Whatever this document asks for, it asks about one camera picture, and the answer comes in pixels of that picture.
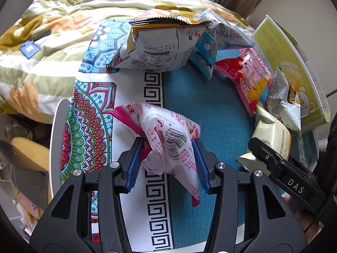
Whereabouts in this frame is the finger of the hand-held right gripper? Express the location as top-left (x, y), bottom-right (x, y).
top-left (248, 138), bottom-right (290, 176)

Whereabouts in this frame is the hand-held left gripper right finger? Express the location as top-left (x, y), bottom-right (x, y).
top-left (192, 138), bottom-right (308, 253)

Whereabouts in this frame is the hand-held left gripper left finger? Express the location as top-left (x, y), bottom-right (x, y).
top-left (29, 136), bottom-right (145, 253)

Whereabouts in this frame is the cream snack packet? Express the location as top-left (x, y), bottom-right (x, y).
top-left (235, 101), bottom-right (293, 173)

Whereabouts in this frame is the pink white snack packet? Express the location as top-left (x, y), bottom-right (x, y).
top-left (111, 101), bottom-right (202, 207)

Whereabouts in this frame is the green cardboard box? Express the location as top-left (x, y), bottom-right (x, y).
top-left (250, 14), bottom-right (332, 135)

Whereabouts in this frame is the person's right hand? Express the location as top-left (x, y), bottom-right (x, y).
top-left (283, 194), bottom-right (325, 241)

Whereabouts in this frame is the grey white cartoon snack packet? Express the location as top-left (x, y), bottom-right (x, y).
top-left (265, 67), bottom-right (303, 136)

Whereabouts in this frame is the teal patterned tablecloth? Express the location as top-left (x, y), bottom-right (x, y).
top-left (60, 18), bottom-right (320, 253)

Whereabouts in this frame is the red snack packet yellow bear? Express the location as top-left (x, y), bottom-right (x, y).
top-left (214, 47), bottom-right (274, 118)

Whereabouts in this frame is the white round table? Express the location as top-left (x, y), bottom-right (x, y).
top-left (49, 98), bottom-right (73, 198)

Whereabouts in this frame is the grey box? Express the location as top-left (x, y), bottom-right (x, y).
top-left (13, 169), bottom-right (49, 203)

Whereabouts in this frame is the yellow stool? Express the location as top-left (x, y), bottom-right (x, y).
top-left (11, 136), bottom-right (52, 203)

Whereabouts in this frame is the pink flat item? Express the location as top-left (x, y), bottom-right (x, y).
top-left (16, 192), bottom-right (40, 219)

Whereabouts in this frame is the blue cartoon snack packet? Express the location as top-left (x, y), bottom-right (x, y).
top-left (188, 30), bottom-right (219, 79)

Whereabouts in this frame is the orange white snack packet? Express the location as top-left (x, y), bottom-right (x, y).
top-left (107, 8), bottom-right (210, 72)

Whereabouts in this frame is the silver printed snack packet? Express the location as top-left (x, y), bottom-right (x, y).
top-left (197, 8), bottom-right (257, 48)

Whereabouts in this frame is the floral blanket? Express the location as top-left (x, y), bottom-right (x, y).
top-left (0, 0), bottom-right (253, 124)

